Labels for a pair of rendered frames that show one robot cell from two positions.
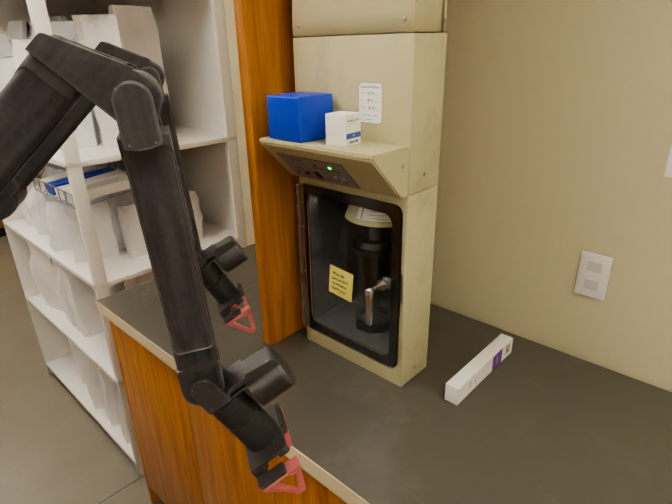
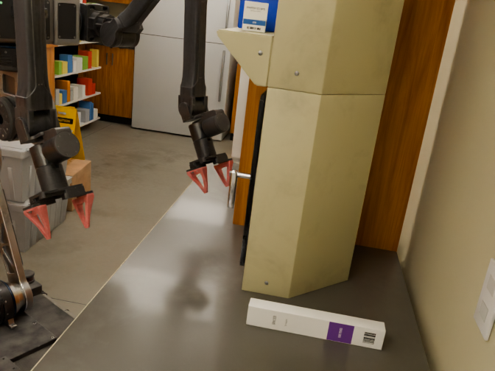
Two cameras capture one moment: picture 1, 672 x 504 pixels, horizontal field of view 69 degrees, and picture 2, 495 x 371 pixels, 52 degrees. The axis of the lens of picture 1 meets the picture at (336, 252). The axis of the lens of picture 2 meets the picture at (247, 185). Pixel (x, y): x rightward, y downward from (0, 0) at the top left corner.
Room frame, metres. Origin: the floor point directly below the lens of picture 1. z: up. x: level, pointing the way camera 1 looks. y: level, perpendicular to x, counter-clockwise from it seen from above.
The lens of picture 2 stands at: (0.31, -0.98, 1.56)
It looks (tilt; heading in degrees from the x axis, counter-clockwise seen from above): 19 degrees down; 53
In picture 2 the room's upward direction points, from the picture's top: 7 degrees clockwise
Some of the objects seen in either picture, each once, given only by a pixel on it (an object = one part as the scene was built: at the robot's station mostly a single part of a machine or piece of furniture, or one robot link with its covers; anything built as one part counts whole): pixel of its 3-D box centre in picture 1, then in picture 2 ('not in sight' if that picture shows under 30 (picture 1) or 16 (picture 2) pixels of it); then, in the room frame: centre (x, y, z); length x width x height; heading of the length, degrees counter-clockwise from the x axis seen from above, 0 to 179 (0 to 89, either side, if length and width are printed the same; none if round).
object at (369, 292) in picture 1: (374, 302); (239, 189); (0.95, -0.08, 1.17); 0.05 x 0.03 x 0.10; 136
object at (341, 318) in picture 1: (347, 274); (260, 168); (1.05, -0.03, 1.19); 0.30 x 0.01 x 0.40; 46
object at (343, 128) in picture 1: (343, 128); (255, 16); (0.99, -0.02, 1.54); 0.05 x 0.05 x 0.06; 52
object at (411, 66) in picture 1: (382, 207); (323, 122); (1.14, -0.12, 1.33); 0.32 x 0.25 x 0.77; 47
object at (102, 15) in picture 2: not in sight; (102, 24); (0.92, 0.76, 1.45); 0.09 x 0.08 x 0.12; 17
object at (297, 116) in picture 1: (300, 116); (263, 10); (1.07, 0.07, 1.56); 0.10 x 0.10 x 0.09; 47
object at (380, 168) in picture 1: (330, 166); (253, 53); (1.01, 0.01, 1.46); 0.32 x 0.11 x 0.10; 47
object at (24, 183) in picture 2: not in sight; (20, 160); (0.98, 2.32, 0.49); 0.60 x 0.42 x 0.33; 47
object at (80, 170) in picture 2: not in sight; (62, 182); (1.36, 2.80, 0.14); 0.41 x 0.32 x 0.28; 53
